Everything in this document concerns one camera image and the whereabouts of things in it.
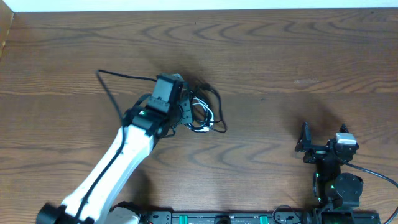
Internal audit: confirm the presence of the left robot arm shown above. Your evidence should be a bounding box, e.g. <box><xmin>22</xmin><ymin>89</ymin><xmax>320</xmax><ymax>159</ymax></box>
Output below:
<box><xmin>36</xmin><ymin>73</ymin><xmax>187</xmax><ymax>223</ymax></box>

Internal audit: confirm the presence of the camera black cable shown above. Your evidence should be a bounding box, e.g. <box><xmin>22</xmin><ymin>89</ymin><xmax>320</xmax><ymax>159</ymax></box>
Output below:
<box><xmin>74</xmin><ymin>69</ymin><xmax>158</xmax><ymax>224</ymax></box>
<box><xmin>340</xmin><ymin>157</ymin><xmax>398</xmax><ymax>224</ymax></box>

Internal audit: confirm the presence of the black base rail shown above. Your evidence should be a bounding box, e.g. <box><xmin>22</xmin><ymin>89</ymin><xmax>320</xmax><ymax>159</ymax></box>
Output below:
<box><xmin>108</xmin><ymin>210</ymin><xmax>382</xmax><ymax>224</ymax></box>

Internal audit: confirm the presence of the left camera black cable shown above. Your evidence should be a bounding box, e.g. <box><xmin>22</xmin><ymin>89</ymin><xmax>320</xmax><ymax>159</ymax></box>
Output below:
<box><xmin>74</xmin><ymin>69</ymin><xmax>158</xmax><ymax>224</ymax></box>

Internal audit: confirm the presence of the white cable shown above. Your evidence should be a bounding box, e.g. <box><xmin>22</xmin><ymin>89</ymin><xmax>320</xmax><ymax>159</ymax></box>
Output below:
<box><xmin>192</xmin><ymin>96</ymin><xmax>215</xmax><ymax>133</ymax></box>

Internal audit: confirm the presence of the right camera black cable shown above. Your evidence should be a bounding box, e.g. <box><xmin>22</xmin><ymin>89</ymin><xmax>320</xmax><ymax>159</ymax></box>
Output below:
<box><xmin>340</xmin><ymin>157</ymin><xmax>398</xmax><ymax>224</ymax></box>

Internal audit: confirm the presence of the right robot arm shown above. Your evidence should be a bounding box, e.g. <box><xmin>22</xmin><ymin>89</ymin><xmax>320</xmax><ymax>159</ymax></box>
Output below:
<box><xmin>295</xmin><ymin>122</ymin><xmax>363</xmax><ymax>223</ymax></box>

